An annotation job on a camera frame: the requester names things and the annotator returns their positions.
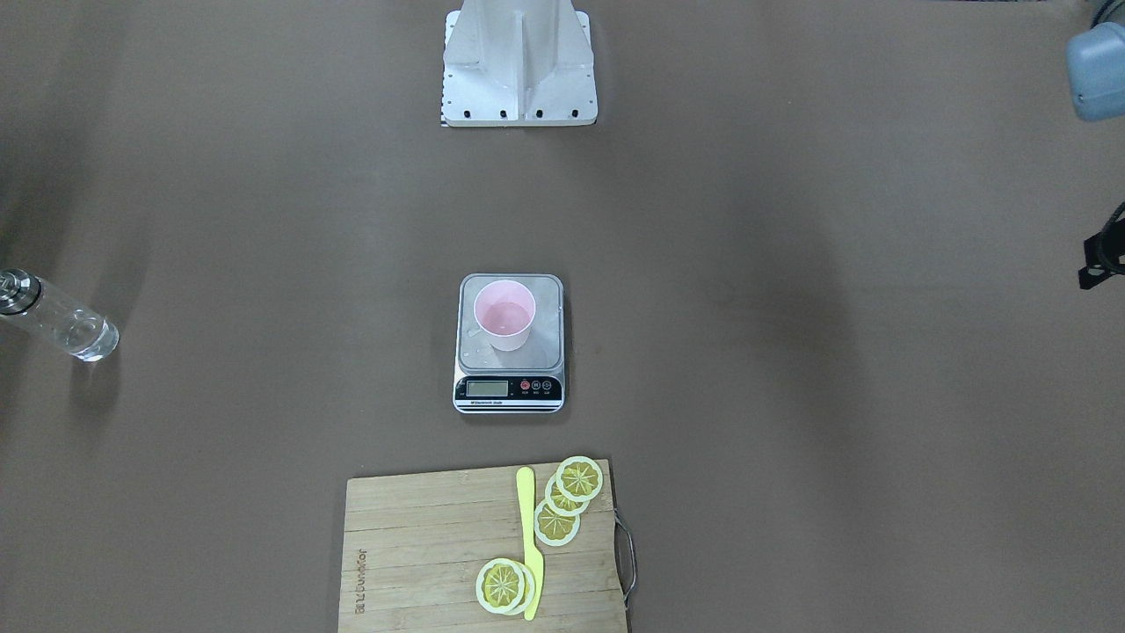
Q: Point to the pink plastic cup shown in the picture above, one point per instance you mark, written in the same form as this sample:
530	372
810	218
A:
504	310

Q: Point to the clear glass sauce bottle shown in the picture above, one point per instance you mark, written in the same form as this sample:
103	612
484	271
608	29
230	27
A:
32	304

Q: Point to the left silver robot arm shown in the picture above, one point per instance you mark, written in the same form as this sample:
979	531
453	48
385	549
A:
1095	65

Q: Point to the silver digital kitchen scale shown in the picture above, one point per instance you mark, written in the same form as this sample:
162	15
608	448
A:
531	379

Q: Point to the lemon slice toy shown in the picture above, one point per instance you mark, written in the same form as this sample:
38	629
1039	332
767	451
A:
505	587
560	504
579	478
554	529

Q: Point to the yellow plastic knife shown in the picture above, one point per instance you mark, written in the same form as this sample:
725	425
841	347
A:
532	557

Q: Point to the bamboo cutting board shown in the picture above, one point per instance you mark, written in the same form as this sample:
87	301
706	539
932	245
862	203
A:
414	543

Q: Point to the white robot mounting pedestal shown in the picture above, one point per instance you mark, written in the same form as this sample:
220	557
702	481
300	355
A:
518	64

